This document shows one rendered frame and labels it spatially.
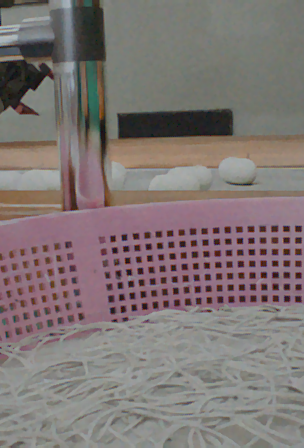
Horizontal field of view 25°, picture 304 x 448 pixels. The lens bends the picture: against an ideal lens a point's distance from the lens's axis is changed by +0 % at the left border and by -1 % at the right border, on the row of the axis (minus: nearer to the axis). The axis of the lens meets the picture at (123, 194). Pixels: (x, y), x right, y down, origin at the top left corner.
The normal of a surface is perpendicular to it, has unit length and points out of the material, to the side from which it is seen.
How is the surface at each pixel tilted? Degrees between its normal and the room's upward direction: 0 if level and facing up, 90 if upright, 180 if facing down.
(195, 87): 92
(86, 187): 90
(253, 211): 75
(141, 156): 45
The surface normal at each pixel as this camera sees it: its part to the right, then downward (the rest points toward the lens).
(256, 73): -0.32, 0.16
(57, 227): 0.43, -0.16
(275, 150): -0.29, -0.59
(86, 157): 0.10, 0.14
